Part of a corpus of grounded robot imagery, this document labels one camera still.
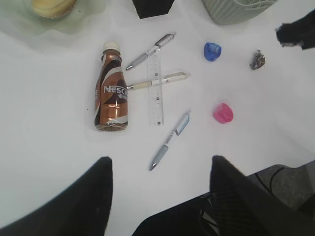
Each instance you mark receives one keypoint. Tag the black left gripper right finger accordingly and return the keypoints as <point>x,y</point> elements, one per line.
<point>241,208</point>

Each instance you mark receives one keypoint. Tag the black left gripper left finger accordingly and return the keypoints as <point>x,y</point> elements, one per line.
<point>83,209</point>

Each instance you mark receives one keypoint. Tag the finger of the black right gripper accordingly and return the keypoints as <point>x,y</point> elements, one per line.
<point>299,33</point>

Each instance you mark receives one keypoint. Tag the small paper ball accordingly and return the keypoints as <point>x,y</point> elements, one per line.
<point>258,60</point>

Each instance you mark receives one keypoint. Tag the sugared bread roll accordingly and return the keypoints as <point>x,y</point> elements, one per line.
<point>52,8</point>

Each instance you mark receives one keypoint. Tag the pale green plastic basket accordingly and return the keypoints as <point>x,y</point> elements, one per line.
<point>228,12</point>

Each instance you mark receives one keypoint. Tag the blue pencil sharpener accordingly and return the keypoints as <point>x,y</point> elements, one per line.
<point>212,51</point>

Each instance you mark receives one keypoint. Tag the pink pencil sharpener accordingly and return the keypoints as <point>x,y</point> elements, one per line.
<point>223,113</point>

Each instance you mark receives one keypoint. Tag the blue grey ballpoint pen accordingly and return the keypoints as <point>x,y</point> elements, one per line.
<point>177,130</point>

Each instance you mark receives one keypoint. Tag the beige grip white pen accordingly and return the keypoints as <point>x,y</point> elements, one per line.
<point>165,80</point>

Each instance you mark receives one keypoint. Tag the grey grip white pen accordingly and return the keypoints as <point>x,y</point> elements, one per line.
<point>158,45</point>

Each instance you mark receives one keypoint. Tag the black mesh pen holder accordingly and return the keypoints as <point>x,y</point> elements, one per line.
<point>152,8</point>

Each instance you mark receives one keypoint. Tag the translucent green wavy plate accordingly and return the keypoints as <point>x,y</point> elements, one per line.
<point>18,20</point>

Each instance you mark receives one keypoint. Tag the brown Nescafe coffee bottle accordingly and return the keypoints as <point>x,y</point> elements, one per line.
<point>111,98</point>

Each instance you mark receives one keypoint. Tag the clear plastic ruler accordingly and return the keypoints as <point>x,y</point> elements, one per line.
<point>156,114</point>

